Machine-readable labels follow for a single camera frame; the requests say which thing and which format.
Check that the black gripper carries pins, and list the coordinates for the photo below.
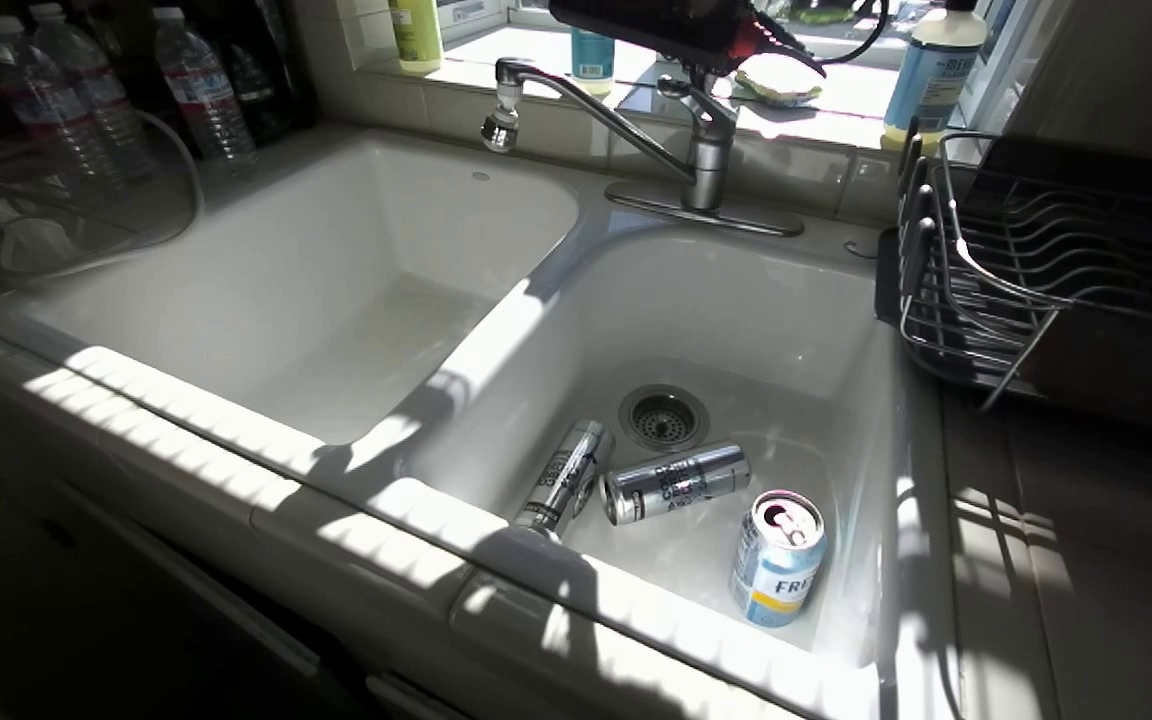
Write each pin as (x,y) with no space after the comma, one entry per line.
(660,25)

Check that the metal sink drain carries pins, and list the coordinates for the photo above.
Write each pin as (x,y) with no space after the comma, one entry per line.
(660,418)

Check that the white double basin sink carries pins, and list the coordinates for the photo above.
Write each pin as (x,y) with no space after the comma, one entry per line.
(339,266)

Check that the pale green sponge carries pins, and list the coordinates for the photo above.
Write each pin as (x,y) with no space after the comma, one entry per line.
(778,82)

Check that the blue bottle with white cap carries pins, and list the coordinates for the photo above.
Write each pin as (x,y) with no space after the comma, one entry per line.
(935,73)

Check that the teal soap bottle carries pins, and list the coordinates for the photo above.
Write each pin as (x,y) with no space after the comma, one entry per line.
(594,59)

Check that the chrome faucet spout and base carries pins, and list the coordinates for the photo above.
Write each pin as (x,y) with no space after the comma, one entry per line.
(600,122)

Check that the green bottle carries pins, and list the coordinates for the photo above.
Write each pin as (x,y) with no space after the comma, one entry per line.
(416,33)

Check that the silver drink can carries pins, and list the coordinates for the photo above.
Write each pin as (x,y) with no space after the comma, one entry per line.
(564,479)
(676,483)

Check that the blue and white drink can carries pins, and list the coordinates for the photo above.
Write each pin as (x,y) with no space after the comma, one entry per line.
(778,560)

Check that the dark plastic bottle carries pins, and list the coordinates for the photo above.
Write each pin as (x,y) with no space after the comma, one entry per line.
(257,92)

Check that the clear plastic water bottle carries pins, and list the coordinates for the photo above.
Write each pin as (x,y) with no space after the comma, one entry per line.
(92,92)
(202,87)
(28,106)

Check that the dark cabinet front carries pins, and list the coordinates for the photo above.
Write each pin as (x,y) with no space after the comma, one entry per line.
(96,584)

